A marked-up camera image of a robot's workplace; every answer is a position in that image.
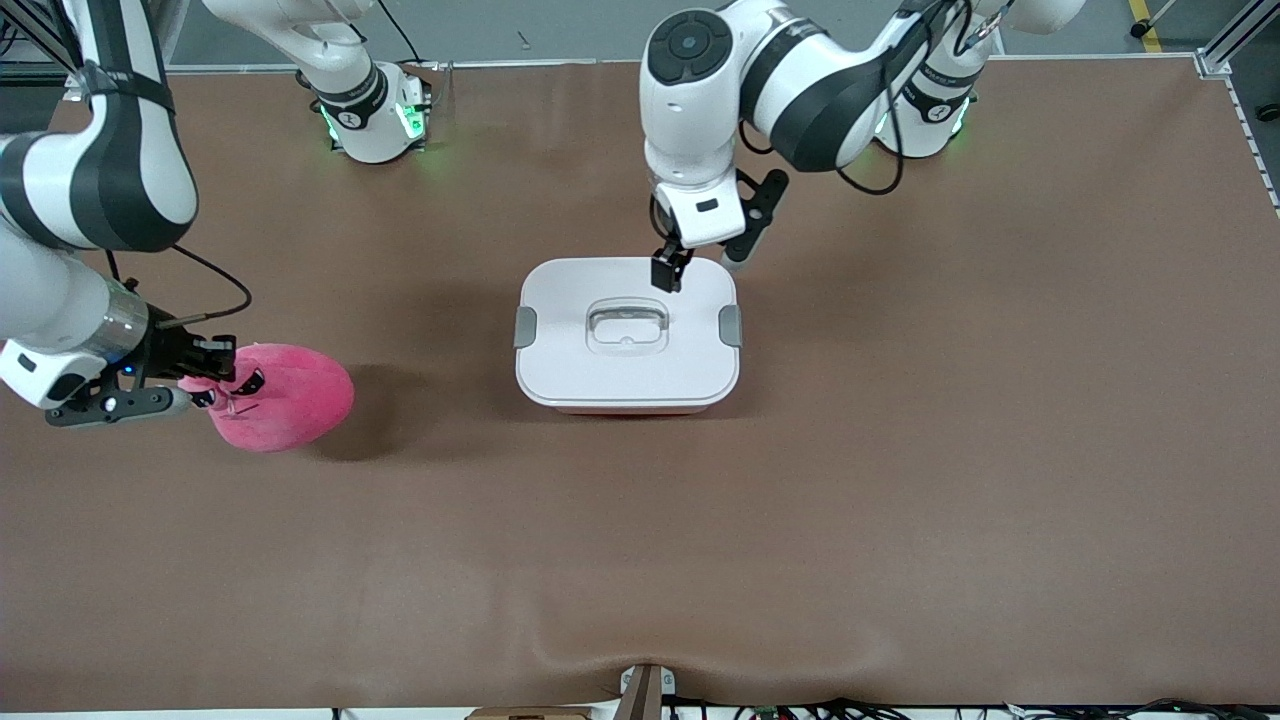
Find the pink plush toy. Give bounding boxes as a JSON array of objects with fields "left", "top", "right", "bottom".
[{"left": 180, "top": 343, "right": 356, "bottom": 454}]

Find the white box lid with handle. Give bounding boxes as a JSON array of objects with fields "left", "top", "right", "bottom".
[{"left": 514, "top": 257, "right": 744, "bottom": 409}]

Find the pink plastic storage box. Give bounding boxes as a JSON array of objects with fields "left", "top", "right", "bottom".
[{"left": 540, "top": 398, "right": 721, "bottom": 417}]

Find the brown table cover mat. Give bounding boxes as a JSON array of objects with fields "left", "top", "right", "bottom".
[{"left": 0, "top": 55, "right": 1280, "bottom": 713}]

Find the metal stand leg black foot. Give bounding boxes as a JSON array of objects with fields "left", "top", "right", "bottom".
[{"left": 1128, "top": 0, "right": 1179, "bottom": 39}]

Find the white perforated edge strip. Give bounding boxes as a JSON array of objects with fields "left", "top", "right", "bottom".
[{"left": 1225, "top": 75, "right": 1280, "bottom": 216}]

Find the black camera mounting bracket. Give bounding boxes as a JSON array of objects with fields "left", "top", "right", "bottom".
[
  {"left": 45, "top": 385, "right": 171, "bottom": 429},
  {"left": 725, "top": 168, "right": 791, "bottom": 266}
]

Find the silver table edge rail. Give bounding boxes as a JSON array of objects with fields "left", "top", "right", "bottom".
[{"left": 165, "top": 52, "right": 1206, "bottom": 76}]

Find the aluminium frame profile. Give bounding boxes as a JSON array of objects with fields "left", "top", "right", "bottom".
[
  {"left": 1195, "top": 0, "right": 1280, "bottom": 79},
  {"left": 0, "top": 0, "right": 186, "bottom": 101}
]

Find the black right arm base cable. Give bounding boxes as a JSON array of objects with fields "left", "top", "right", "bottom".
[{"left": 378, "top": 0, "right": 426, "bottom": 66}]

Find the metal mount bracket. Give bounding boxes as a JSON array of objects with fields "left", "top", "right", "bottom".
[{"left": 618, "top": 663, "right": 677, "bottom": 720}]

